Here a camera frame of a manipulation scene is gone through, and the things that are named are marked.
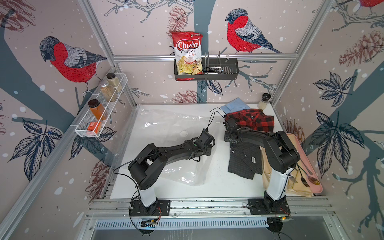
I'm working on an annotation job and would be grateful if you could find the red black plaid shirt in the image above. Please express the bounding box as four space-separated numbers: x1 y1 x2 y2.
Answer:
225 109 275 132

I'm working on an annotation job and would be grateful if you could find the grey pinstriped shirt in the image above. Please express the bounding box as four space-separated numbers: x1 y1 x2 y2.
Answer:
228 142 263 180

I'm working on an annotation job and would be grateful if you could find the clear plastic vacuum bag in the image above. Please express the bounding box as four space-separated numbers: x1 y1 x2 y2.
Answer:
124 106 223 187

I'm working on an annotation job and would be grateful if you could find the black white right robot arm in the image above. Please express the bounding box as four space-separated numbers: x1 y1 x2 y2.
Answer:
224 119 300 213

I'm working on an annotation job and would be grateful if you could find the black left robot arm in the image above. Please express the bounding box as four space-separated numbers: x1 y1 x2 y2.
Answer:
128 129 216 209

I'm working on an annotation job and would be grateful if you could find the light blue folded cloth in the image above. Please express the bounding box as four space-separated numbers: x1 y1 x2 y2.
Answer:
220 98 250 114

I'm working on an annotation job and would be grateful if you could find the beige folded cloth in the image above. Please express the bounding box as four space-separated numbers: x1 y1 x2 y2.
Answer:
260 134 323 198

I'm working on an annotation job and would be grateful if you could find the red Chuba cassava chips bag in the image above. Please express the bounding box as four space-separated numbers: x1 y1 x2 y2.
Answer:
171 32 203 76

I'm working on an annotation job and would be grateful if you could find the pepper grinder black cap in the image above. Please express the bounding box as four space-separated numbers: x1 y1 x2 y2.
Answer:
258 93 271 111

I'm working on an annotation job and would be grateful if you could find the black fork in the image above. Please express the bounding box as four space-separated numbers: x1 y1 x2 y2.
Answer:
298 166 310 188

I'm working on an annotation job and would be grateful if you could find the pink tray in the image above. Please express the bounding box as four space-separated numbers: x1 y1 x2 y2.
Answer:
288 134 323 197

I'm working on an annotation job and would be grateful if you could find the gold spoon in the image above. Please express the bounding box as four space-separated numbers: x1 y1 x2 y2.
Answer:
301 163 320 186

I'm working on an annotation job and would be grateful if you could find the small orange box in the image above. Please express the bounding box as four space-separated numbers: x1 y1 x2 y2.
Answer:
87 121 103 135

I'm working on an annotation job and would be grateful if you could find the orange sauce jar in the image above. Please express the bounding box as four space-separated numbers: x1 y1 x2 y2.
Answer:
88 99 108 121

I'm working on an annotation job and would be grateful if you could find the spice jar black lid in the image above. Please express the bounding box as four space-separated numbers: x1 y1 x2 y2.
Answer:
107 73 123 93

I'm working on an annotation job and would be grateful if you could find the black wire wall basket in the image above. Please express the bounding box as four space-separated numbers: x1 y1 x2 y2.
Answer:
174 55 239 81

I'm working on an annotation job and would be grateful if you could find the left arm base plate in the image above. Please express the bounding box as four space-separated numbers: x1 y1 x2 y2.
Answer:
130 200 171 217

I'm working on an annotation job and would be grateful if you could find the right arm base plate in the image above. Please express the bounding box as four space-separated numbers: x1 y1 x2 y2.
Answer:
246 197 291 215

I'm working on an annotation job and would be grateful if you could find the aluminium mounting rail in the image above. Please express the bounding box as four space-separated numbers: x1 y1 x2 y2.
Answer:
84 196 337 219

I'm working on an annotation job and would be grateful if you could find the clear acrylic wall shelf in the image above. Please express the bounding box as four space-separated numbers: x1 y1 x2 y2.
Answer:
75 73 128 139

